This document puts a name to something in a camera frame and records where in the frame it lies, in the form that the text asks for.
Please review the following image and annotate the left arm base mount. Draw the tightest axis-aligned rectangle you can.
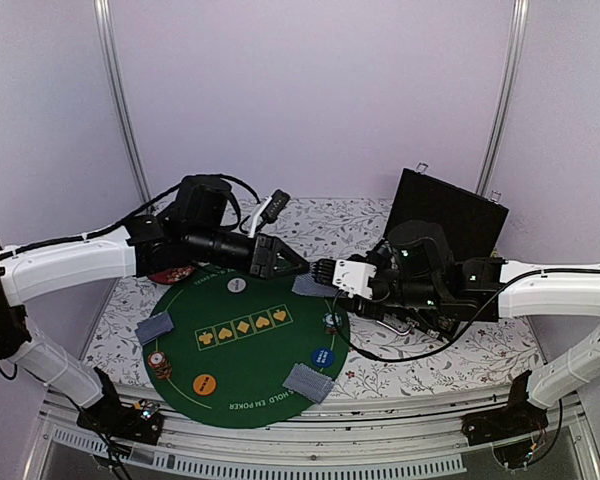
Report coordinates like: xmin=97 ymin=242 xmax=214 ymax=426
xmin=77 ymin=367 xmax=164 ymax=446

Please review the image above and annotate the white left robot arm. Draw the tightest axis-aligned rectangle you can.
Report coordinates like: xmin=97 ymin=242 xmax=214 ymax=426
xmin=0 ymin=174 xmax=309 ymax=434

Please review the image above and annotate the black poker chip case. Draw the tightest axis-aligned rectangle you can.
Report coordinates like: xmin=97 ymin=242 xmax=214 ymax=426
xmin=374 ymin=167 xmax=510 ymax=344

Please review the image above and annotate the white dealer button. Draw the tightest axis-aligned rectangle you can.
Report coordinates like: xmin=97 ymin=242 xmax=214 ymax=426
xmin=227 ymin=277 xmax=247 ymax=293

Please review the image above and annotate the orange big blind button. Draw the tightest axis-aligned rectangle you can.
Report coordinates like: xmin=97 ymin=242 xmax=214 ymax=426
xmin=192 ymin=373 xmax=217 ymax=396

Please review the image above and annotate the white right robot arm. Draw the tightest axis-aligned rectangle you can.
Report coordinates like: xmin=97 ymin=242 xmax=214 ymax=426
xmin=311 ymin=220 xmax=600 ymax=436

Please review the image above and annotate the aluminium frame post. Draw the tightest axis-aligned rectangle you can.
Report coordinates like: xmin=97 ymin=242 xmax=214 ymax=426
xmin=475 ymin=0 xmax=529 ymax=199
xmin=93 ymin=0 xmax=151 ymax=202

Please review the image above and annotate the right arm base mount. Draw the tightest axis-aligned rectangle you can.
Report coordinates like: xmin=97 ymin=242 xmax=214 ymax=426
xmin=461 ymin=370 xmax=548 ymax=469

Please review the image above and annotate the dealt cards bottom pile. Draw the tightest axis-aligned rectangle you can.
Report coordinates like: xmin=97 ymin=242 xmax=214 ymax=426
xmin=282 ymin=363 xmax=335 ymax=404

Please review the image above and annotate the right aluminium frame post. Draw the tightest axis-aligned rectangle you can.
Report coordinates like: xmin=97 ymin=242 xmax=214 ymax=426
xmin=475 ymin=0 xmax=529 ymax=199

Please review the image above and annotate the blue small blind button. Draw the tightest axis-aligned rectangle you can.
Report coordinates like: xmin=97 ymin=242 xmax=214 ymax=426
xmin=311 ymin=347 xmax=335 ymax=368

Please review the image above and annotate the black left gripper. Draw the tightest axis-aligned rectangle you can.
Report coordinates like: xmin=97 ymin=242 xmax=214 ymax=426
xmin=187 ymin=224 xmax=312 ymax=282

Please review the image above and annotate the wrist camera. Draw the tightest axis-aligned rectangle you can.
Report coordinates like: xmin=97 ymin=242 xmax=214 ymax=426
xmin=247 ymin=189 xmax=291 ymax=238
xmin=331 ymin=260 xmax=377 ymax=300

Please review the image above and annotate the round green poker mat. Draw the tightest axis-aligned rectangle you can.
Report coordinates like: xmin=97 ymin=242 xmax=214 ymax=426
xmin=142 ymin=269 xmax=349 ymax=428

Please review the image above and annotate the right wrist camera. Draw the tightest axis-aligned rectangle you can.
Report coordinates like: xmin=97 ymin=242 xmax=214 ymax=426
xmin=331 ymin=260 xmax=377 ymax=300

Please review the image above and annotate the red topped chip stack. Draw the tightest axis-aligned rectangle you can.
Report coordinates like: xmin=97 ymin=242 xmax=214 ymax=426
xmin=147 ymin=351 xmax=173 ymax=380

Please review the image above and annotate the dealt cards pile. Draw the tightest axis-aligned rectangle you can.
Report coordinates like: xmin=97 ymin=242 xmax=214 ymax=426
xmin=135 ymin=311 xmax=174 ymax=346
xmin=282 ymin=363 xmax=335 ymax=404

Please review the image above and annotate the blue topped chip stack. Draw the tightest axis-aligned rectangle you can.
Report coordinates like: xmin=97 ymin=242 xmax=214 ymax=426
xmin=323 ymin=312 xmax=342 ymax=335

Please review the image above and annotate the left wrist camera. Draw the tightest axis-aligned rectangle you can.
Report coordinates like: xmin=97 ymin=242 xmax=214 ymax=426
xmin=247 ymin=189 xmax=291 ymax=238

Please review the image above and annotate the red floral round tin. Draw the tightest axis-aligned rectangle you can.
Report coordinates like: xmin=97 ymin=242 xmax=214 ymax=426
xmin=147 ymin=266 xmax=195 ymax=285

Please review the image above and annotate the left aluminium frame post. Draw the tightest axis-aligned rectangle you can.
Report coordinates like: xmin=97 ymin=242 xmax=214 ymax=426
xmin=93 ymin=0 xmax=151 ymax=202

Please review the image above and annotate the silver case handle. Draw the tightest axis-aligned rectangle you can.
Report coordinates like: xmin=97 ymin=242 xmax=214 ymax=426
xmin=376 ymin=320 xmax=414 ymax=336

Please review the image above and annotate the blue playing card deck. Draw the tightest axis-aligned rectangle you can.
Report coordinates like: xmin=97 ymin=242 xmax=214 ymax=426
xmin=292 ymin=273 xmax=337 ymax=298

